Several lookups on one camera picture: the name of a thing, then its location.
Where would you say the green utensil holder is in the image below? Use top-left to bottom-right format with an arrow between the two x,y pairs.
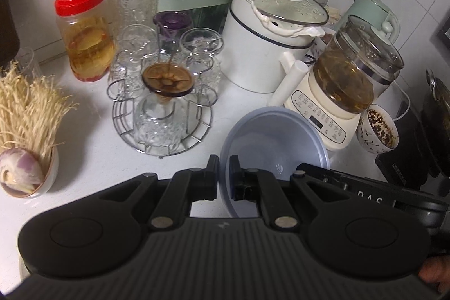
155,0 -> 237,42

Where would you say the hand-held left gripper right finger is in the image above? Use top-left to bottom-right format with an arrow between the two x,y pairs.
229,155 -> 350,229

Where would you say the red printed drinking glass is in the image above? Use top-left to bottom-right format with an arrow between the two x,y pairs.
14,47 -> 43,80

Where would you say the white electric pot with lid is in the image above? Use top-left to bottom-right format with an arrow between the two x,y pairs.
221,0 -> 330,108

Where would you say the patterned ceramic cup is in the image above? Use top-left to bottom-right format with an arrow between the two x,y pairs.
356,104 -> 400,155

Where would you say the glass health kettle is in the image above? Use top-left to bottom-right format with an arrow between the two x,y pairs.
283,15 -> 406,152

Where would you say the purple glass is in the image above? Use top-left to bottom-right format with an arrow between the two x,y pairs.
153,12 -> 193,42

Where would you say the pale blue plastic bowl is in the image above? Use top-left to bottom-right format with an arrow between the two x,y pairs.
219,107 -> 331,219

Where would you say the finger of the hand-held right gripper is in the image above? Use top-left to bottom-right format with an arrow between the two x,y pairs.
299,163 -> 348,183

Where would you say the person's right hand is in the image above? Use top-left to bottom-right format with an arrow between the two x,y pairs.
420,255 -> 450,284

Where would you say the round wire glass rack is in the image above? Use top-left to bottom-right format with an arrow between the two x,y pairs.
106,50 -> 216,159

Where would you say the dark wok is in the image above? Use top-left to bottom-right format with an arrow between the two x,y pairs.
421,69 -> 450,178

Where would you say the halved purple onion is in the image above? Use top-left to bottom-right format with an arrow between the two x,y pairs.
0,148 -> 45,187

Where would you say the enoki mushroom bunch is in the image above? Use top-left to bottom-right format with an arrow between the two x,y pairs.
0,61 -> 78,168

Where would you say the upturned clear glass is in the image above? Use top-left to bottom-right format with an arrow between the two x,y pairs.
111,24 -> 159,98
180,28 -> 224,90

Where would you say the white ceramic bowl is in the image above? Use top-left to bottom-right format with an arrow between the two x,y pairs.
0,145 -> 59,199

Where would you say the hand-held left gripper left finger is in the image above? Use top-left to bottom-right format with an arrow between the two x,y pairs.
96,155 -> 219,229

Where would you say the black induction cooker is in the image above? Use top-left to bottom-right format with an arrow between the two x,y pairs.
374,110 -> 450,193

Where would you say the red lidded plastic jar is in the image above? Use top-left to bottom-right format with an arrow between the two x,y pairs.
54,0 -> 117,83

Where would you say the tall textured glass tumbler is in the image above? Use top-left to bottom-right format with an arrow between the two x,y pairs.
110,0 -> 158,53

